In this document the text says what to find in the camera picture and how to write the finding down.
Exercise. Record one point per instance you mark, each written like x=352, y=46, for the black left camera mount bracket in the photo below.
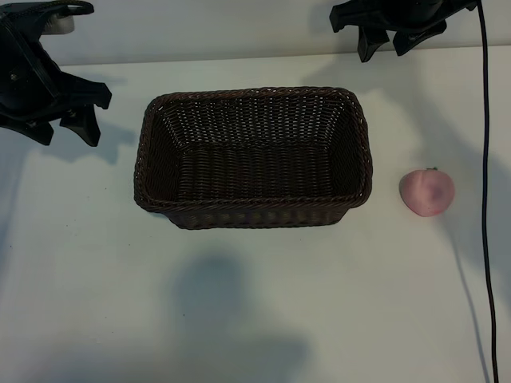
x=36, y=10

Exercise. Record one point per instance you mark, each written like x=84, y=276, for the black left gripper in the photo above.
x=28, y=80

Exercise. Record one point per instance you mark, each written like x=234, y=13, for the pink peach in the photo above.
x=425, y=193

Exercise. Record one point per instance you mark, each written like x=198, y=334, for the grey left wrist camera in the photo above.
x=60, y=24

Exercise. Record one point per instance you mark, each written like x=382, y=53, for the dark brown wicker basket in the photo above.
x=255, y=175

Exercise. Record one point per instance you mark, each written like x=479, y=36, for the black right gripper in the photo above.
x=391, y=12

